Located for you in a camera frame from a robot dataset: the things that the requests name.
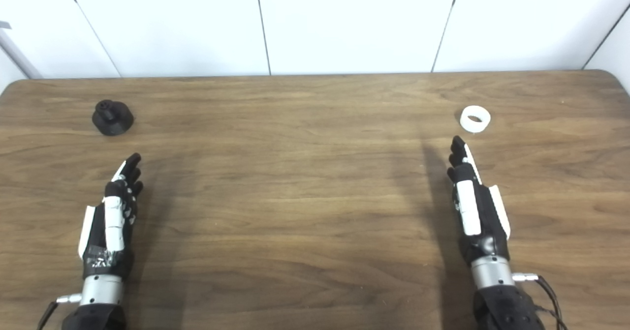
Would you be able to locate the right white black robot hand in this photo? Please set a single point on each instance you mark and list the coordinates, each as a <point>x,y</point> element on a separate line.
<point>485,212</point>

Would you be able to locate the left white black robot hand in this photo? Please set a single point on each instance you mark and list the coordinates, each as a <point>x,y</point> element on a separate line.
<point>114,222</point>

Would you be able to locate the round black plastic part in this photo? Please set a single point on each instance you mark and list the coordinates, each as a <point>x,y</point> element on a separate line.
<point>113,119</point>

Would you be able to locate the grey wall corner post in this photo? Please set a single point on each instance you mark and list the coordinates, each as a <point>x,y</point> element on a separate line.
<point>17,54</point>

